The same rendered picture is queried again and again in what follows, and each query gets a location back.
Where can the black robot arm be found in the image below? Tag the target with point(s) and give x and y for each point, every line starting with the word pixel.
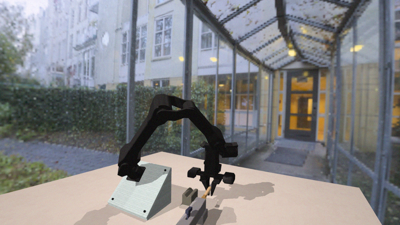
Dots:
pixel 159 113

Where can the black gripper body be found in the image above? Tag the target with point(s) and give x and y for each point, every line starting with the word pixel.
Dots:
pixel 211 170

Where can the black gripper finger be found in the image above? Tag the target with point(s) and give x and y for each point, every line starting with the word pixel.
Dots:
pixel 206 182
pixel 213 185

